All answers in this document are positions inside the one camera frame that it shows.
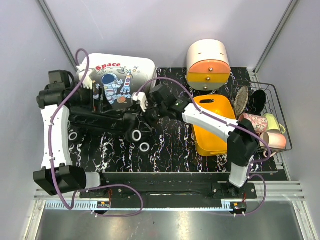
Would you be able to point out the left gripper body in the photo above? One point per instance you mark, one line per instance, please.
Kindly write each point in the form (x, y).
(83, 97)

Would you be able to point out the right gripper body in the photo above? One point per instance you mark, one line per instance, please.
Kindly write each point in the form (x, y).
(152, 114)

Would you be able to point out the white black space suitcase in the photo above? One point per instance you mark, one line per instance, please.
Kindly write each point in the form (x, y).
(119, 77)

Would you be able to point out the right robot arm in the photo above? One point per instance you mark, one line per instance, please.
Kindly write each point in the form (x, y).
(240, 137)

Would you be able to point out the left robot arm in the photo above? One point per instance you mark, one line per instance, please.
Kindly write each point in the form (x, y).
(58, 175)

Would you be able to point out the black marble mat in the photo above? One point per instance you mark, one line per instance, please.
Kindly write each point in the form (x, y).
(172, 149)

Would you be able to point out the white orange drawer cabinet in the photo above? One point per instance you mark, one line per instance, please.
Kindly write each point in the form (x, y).
(208, 67)

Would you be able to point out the speckled brown plate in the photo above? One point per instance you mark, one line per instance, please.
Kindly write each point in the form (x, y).
(241, 100)

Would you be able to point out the pink patterned mug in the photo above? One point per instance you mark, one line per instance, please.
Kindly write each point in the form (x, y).
(259, 123)

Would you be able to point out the yellow green mug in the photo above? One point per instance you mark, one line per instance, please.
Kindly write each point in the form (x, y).
(273, 125)

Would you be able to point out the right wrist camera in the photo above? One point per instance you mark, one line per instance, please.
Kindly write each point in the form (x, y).
(140, 98)

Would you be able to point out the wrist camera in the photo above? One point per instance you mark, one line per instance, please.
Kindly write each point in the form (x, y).
(86, 78)
(140, 98)

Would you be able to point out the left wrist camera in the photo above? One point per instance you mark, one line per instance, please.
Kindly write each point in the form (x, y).
(86, 78)

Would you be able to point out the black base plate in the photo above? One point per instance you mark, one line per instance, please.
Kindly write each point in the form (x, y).
(168, 190)

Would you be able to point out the black wire dish rack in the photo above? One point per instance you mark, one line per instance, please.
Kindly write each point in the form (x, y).
(272, 105)

